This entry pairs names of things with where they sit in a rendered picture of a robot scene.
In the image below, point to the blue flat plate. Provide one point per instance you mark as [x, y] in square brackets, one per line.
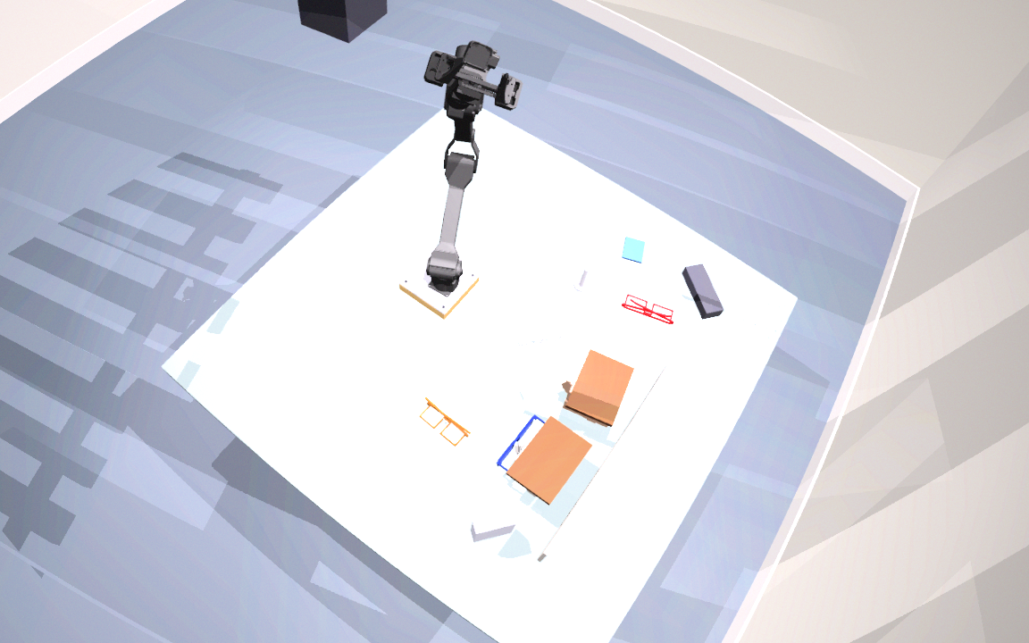
[633, 250]

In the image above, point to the dark blue glasses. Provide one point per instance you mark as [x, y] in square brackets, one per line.
[526, 427]

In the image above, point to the white blocky head with brown flat top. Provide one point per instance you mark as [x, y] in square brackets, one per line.
[548, 460]

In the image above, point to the tan blocky display head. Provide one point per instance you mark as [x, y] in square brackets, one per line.
[597, 391]

